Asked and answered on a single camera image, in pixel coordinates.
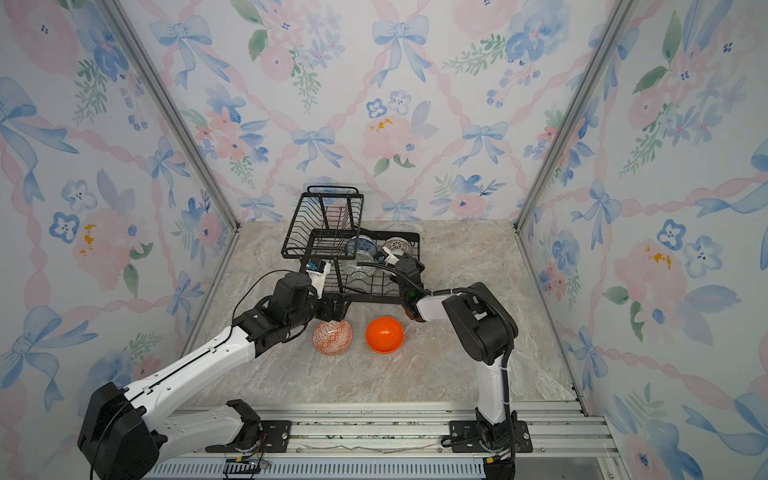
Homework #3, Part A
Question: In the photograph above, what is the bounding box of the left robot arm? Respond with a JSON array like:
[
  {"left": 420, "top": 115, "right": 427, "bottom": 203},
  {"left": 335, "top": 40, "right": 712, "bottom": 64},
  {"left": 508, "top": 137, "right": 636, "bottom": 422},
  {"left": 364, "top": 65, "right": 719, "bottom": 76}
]
[{"left": 77, "top": 270, "right": 349, "bottom": 479}]

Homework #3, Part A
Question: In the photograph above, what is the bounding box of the blue floral bowl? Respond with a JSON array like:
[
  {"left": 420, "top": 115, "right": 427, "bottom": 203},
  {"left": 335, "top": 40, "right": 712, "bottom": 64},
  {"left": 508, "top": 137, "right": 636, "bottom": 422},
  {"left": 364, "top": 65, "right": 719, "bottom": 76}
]
[{"left": 344, "top": 235, "right": 378, "bottom": 257}]

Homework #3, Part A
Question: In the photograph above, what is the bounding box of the aluminium corner post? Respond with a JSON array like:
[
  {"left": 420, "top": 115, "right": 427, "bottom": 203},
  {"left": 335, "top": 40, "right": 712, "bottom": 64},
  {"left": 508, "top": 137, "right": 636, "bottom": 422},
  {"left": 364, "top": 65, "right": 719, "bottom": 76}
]
[
  {"left": 95, "top": 0, "right": 241, "bottom": 232},
  {"left": 514, "top": 0, "right": 636, "bottom": 233}
]

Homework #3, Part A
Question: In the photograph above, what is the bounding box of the white brown lattice bowl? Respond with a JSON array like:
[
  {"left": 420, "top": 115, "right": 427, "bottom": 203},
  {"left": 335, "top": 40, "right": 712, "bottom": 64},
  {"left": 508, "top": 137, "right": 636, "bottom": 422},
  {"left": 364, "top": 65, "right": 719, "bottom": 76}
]
[{"left": 383, "top": 236, "right": 413, "bottom": 255}]

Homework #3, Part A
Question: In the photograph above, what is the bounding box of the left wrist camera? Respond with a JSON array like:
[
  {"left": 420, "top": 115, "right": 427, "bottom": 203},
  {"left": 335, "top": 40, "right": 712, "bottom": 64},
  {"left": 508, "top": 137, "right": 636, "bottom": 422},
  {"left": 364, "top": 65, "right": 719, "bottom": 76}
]
[{"left": 305, "top": 257, "right": 331, "bottom": 299}]

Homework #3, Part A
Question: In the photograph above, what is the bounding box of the orange plastic bowl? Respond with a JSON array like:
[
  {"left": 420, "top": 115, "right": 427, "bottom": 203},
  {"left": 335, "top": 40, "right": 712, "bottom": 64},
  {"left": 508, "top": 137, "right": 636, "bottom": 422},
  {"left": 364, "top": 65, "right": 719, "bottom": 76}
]
[{"left": 365, "top": 317, "right": 405, "bottom": 354}]

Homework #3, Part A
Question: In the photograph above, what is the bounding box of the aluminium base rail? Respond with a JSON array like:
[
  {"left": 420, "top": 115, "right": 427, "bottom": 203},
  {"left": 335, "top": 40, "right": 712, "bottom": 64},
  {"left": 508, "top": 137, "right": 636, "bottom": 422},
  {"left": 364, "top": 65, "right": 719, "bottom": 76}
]
[{"left": 143, "top": 401, "right": 628, "bottom": 479}]

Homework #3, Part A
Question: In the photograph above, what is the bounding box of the left aluminium corner post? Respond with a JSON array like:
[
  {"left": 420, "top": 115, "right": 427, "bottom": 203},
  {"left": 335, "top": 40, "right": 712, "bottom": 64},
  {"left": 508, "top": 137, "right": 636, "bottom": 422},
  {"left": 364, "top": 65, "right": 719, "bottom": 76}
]
[{"left": 95, "top": 0, "right": 241, "bottom": 232}]

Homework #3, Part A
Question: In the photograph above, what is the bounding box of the green patterned bowl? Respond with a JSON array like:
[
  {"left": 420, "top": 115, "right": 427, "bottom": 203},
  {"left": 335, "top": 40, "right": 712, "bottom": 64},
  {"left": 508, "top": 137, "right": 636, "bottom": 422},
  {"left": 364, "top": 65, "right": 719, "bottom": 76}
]
[{"left": 342, "top": 253, "right": 376, "bottom": 281}]

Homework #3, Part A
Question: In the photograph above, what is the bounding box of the black wire dish rack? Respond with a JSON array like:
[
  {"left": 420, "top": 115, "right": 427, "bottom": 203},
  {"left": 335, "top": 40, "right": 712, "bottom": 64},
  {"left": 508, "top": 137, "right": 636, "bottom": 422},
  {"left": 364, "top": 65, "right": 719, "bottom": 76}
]
[{"left": 281, "top": 185, "right": 420, "bottom": 305}]

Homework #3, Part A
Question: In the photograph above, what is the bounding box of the right aluminium corner post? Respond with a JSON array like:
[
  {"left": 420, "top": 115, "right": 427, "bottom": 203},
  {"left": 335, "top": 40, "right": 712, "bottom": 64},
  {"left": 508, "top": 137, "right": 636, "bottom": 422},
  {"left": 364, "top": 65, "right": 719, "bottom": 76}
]
[{"left": 514, "top": 0, "right": 636, "bottom": 233}]

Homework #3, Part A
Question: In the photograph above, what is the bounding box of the pink patterned bowl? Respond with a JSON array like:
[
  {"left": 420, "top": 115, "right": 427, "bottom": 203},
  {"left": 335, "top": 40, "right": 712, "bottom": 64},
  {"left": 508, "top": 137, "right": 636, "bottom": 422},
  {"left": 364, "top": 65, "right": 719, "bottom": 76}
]
[{"left": 312, "top": 320, "right": 354, "bottom": 356}]

